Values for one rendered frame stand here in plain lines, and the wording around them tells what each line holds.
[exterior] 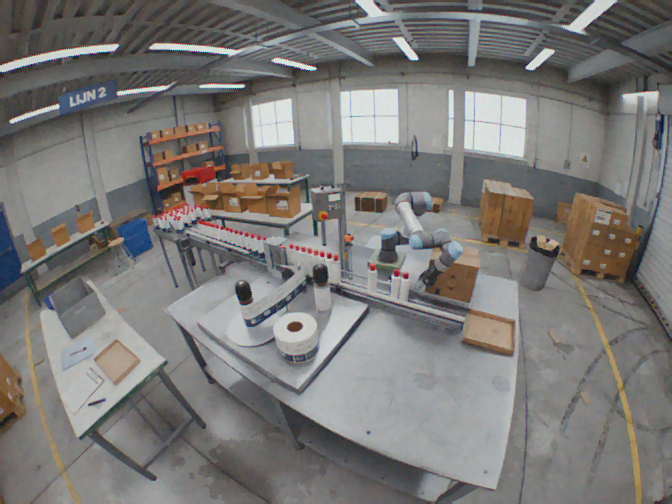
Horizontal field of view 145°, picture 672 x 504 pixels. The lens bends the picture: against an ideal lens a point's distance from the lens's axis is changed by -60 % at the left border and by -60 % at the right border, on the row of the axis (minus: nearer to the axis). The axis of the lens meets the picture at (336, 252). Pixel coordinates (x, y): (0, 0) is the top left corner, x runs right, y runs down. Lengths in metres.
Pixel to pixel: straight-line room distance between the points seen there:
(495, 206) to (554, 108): 3.48
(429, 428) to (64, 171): 8.38
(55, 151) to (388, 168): 8.93
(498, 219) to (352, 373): 3.97
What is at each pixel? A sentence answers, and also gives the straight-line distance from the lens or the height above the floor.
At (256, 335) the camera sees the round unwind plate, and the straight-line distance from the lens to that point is 1.43.
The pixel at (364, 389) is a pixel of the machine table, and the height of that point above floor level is 0.83.
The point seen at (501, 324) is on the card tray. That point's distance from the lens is 1.67.
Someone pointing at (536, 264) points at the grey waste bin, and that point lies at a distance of 3.67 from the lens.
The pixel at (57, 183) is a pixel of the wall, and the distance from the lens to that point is 8.19.
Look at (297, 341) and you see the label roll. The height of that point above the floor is 1.02.
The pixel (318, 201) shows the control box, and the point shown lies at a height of 1.42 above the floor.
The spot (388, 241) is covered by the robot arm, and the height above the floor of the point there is 1.04.
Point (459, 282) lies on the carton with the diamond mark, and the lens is 1.63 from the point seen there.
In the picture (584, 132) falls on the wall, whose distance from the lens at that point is 7.49.
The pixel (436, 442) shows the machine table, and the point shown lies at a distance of 1.13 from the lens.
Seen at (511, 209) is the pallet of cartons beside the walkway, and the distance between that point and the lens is 4.76.
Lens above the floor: 1.85
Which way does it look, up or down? 27 degrees down
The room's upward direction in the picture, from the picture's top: 3 degrees counter-clockwise
